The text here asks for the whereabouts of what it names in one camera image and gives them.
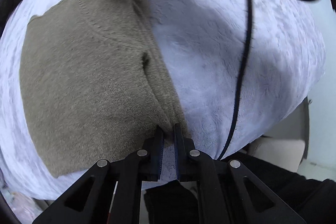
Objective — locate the pink plastic bag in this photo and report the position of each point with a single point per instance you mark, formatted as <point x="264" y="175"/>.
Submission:
<point x="24" y="208"/>

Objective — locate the lavender fleece bed blanket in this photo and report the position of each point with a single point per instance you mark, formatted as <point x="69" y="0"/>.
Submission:
<point x="202" y="43"/>

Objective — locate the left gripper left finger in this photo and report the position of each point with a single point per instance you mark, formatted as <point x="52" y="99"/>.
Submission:
<point x="109" y="192"/>

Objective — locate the olive brown knit sweater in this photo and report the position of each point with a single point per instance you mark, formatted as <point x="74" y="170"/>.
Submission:
<point x="93" y="83"/>

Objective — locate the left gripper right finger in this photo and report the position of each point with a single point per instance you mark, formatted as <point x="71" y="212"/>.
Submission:
<point x="228" y="192"/>

